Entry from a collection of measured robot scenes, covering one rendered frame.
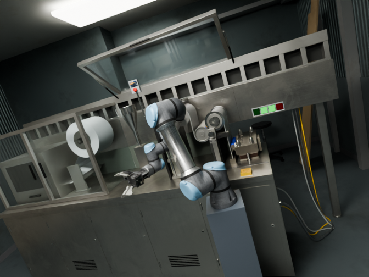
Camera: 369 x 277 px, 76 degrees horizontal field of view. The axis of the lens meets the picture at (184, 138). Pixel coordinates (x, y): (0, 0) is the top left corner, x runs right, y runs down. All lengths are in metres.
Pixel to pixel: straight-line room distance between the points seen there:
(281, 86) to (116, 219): 1.69
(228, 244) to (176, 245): 0.71
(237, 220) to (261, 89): 1.13
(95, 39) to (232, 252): 3.58
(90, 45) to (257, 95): 2.91
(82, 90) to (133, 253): 2.85
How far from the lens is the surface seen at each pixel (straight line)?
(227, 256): 1.44
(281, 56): 2.06
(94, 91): 4.18
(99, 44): 4.15
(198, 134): 1.82
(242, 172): 1.60
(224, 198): 1.29
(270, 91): 2.05
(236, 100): 2.06
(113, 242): 2.26
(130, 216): 2.01
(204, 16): 1.67
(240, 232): 1.36
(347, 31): 3.26
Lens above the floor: 1.56
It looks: 12 degrees down
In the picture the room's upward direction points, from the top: 17 degrees counter-clockwise
